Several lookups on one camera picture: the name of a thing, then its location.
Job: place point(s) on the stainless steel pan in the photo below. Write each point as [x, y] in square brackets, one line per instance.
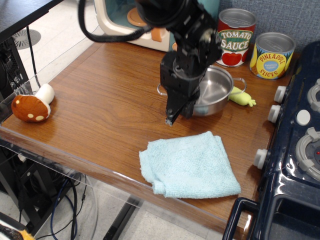
[214, 90]

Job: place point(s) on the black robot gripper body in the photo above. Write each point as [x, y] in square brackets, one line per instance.
[181, 81]

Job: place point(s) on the spoon with green handle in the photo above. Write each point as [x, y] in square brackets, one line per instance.
[241, 98]

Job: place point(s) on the dark blue toy stove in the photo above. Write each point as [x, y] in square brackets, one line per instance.
[288, 206]

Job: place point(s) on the brown plush mushroom toy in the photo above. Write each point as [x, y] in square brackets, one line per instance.
[34, 108]

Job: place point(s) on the toy microwave oven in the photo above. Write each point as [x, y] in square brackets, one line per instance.
[120, 17]

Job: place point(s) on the light blue folded cloth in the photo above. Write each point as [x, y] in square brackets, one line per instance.
[190, 167]

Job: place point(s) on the black desk at left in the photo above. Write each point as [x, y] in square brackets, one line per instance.
[15, 15]

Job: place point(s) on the clear acrylic table guard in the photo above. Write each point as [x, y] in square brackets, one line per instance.
[44, 76]

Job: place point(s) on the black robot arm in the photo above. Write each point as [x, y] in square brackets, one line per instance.
[198, 46]

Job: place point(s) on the tomato sauce can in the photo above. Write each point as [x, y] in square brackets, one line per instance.
[235, 28]

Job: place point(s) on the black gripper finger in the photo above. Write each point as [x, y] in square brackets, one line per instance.
[173, 109]
[187, 108]

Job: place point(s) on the pineapple slices can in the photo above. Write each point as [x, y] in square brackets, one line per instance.
[272, 54]

